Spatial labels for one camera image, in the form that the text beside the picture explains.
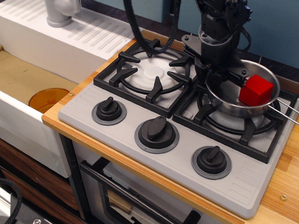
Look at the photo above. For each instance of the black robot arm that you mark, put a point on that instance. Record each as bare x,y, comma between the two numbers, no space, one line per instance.
221,39

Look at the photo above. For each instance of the black middle stove knob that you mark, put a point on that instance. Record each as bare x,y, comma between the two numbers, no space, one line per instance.
156,136

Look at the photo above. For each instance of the black right burner grate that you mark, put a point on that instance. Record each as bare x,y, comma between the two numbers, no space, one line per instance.
257,137

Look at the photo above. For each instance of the wood grain drawer fronts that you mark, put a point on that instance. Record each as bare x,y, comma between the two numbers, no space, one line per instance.
42,189

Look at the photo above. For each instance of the white toy sink unit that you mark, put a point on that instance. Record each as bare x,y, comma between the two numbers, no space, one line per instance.
34,57

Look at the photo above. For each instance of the red wooden cube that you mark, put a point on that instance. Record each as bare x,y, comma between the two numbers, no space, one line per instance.
256,91

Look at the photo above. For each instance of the grey toy stove top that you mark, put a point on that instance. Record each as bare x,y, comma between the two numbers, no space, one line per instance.
240,192

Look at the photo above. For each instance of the black right stove knob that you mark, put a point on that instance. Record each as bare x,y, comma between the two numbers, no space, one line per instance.
211,162

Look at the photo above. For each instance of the black stove knob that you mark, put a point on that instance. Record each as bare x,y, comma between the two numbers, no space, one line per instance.
156,136
109,112
211,162

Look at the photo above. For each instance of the orange translucent plate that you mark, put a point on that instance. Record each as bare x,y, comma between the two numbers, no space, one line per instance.
43,100

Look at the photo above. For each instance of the black left stove knob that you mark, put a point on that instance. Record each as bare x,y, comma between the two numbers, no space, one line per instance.
109,112

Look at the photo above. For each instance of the black burner grate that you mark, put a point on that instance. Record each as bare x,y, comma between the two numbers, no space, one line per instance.
257,137
158,83

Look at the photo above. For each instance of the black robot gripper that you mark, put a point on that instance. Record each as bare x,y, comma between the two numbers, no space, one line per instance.
221,60

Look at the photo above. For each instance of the small stainless steel pan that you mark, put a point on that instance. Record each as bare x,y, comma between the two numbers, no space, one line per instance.
225,96

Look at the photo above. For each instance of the black left burner grate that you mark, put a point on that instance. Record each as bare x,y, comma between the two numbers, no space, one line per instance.
158,83

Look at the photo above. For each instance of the grey toy faucet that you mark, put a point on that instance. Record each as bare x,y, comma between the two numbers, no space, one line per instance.
60,12

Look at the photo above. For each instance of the oven door with black handle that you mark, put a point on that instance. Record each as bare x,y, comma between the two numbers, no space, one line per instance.
120,197

